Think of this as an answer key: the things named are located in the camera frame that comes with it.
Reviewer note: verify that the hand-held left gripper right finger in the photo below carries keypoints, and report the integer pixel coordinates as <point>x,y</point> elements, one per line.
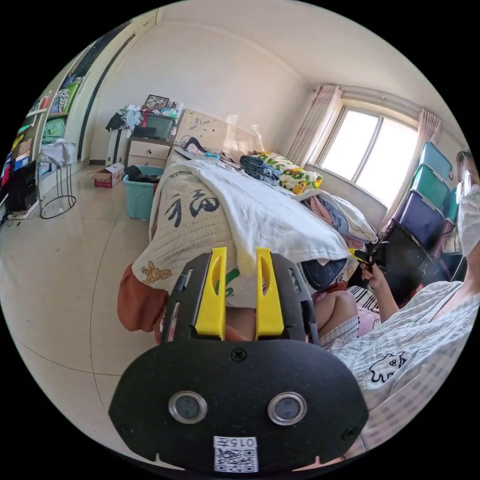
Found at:
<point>268,300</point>

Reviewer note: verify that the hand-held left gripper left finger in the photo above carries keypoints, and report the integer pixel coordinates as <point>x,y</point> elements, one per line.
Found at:
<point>212,296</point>

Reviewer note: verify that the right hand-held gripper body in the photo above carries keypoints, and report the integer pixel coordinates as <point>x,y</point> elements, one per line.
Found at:
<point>377,255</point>

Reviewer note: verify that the person's right forearm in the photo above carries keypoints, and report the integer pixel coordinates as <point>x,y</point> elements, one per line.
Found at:
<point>388,302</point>

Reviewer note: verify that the white long sleeve shirt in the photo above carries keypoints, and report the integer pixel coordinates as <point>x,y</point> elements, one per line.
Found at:
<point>270,217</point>

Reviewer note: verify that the person's right hand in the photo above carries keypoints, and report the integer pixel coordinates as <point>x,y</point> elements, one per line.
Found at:
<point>376,279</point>

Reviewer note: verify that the black table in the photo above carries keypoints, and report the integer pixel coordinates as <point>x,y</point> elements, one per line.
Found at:
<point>407,255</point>

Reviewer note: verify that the pile of clothes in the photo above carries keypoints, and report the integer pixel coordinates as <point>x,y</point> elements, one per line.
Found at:
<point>333,212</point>

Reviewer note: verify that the bed with woven mat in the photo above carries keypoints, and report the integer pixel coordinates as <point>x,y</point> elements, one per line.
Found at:
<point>187,240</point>

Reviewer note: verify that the stack of storage bins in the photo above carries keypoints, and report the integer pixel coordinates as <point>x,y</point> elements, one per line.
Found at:
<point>423,210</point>

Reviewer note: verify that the person's body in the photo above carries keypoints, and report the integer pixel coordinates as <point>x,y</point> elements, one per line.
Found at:
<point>405,337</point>

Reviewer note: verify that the yellow printed quilt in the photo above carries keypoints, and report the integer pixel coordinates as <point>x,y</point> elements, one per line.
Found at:
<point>298,174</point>

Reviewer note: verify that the window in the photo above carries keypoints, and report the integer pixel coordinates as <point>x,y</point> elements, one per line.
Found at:
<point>369,150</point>

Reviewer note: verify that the teal storage bin with clothes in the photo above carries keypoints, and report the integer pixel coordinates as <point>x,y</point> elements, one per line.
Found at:
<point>138,198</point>

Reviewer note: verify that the folded blue jeans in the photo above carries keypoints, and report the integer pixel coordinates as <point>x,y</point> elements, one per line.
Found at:
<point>258,168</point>

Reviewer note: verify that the pink curtain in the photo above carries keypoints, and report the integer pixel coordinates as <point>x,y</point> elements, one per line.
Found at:
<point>313,120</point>
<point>429,125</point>

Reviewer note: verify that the white bedside cabinet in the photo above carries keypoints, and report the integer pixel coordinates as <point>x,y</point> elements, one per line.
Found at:
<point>148,152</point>

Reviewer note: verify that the red and white carton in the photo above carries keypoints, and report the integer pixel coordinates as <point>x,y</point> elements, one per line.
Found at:
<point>108,176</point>

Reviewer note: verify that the green storage bin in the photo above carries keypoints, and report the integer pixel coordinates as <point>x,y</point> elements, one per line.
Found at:
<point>159,125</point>

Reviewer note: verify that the metal stand with cloth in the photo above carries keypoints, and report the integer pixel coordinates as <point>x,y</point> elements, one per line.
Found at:
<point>56,153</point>

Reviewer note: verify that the open cupboard with shelves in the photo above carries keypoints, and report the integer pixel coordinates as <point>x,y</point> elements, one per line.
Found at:
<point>45,123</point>

